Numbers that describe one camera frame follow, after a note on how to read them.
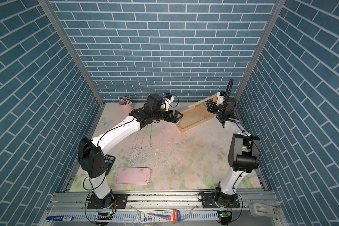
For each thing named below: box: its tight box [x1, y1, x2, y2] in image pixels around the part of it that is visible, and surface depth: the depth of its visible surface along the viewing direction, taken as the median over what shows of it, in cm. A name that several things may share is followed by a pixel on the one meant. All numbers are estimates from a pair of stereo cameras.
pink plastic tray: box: [114, 166, 152, 186], surface depth 82 cm
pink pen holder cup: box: [118, 102, 134, 116], surface depth 110 cm
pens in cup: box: [117, 95, 132, 106], surface depth 108 cm
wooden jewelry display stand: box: [175, 93, 218, 133], surface depth 104 cm
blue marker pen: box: [46, 216, 75, 222], surface depth 69 cm
